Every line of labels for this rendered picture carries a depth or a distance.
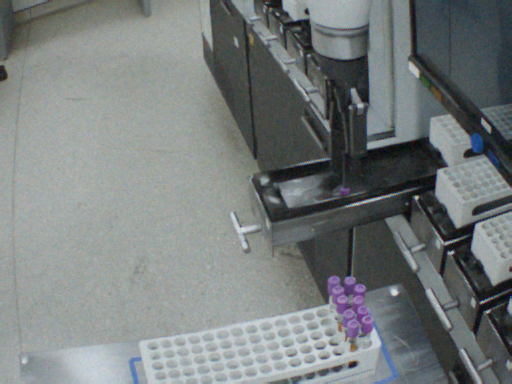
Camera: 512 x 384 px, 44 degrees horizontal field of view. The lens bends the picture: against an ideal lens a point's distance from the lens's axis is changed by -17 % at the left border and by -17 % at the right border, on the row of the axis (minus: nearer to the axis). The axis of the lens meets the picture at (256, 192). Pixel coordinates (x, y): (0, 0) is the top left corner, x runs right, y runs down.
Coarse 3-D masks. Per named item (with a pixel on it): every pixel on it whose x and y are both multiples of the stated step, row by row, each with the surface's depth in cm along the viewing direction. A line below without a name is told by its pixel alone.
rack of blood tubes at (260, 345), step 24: (312, 312) 92; (192, 336) 90; (216, 336) 90; (240, 336) 90; (264, 336) 90; (288, 336) 94; (312, 336) 90; (336, 336) 88; (144, 360) 87; (168, 360) 87; (192, 360) 87; (216, 360) 88; (240, 360) 86; (264, 360) 88; (288, 360) 86; (312, 360) 90; (336, 360) 85; (360, 360) 87
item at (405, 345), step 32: (384, 288) 103; (256, 320) 100; (384, 320) 98; (416, 320) 97; (32, 352) 95; (64, 352) 95; (96, 352) 95; (128, 352) 96; (384, 352) 93; (416, 352) 92
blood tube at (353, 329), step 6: (348, 324) 83; (354, 324) 83; (348, 330) 83; (354, 330) 83; (348, 336) 84; (354, 336) 83; (348, 342) 85; (354, 342) 84; (348, 348) 85; (354, 348) 85; (354, 360) 88; (348, 366) 88; (354, 366) 89
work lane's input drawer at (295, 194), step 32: (320, 160) 129; (384, 160) 130; (416, 160) 130; (256, 192) 125; (288, 192) 125; (320, 192) 124; (352, 192) 124; (384, 192) 123; (416, 192) 124; (288, 224) 119; (320, 224) 121; (352, 224) 123
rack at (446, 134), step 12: (432, 120) 129; (444, 120) 129; (432, 132) 130; (444, 132) 126; (456, 132) 126; (444, 144) 126; (456, 144) 123; (468, 144) 123; (444, 156) 127; (456, 156) 124; (468, 156) 129; (480, 156) 126
